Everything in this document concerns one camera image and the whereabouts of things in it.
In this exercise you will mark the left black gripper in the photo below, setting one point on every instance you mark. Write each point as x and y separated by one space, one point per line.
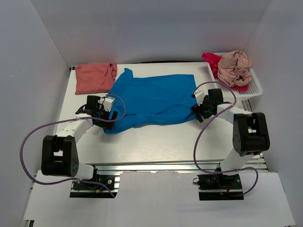
105 119

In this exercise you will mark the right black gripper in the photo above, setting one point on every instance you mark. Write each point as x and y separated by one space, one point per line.
199 111

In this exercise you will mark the blue t-shirt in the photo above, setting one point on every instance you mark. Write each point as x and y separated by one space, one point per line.
159 100

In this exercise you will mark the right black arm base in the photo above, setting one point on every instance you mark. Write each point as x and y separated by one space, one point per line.
219 187

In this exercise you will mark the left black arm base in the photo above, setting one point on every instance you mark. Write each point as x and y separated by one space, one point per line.
96 191

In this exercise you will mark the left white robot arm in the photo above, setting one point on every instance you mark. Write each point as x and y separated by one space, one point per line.
59 152

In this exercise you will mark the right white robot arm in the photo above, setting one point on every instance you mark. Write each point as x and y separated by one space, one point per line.
250 135

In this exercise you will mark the folded salmon pink t-shirt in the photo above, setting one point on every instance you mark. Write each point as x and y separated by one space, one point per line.
95 78

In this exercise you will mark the magenta red t-shirt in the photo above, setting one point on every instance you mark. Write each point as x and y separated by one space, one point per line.
213 60

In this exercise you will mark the beige crumpled t-shirt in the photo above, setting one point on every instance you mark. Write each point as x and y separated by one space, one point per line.
234 69

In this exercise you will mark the white plastic basket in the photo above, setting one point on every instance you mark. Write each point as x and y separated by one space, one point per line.
254 89

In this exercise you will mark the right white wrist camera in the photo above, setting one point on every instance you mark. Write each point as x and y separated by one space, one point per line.
199 96

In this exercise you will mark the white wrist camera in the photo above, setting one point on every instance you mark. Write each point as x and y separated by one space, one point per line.
199 96
106 103

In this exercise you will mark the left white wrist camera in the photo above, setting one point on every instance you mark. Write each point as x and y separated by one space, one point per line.
106 103

